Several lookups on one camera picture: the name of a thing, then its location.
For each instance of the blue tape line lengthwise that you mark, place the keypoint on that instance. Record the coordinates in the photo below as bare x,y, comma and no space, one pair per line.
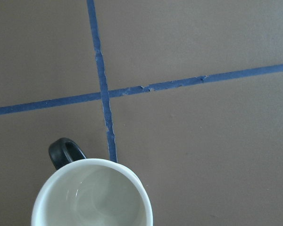
112,150

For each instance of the white smiley mug black handle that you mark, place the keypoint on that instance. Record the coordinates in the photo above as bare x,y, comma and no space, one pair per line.
90,192

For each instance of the blue tape line crosswise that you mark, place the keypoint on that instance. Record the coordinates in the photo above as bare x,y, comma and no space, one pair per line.
141,89

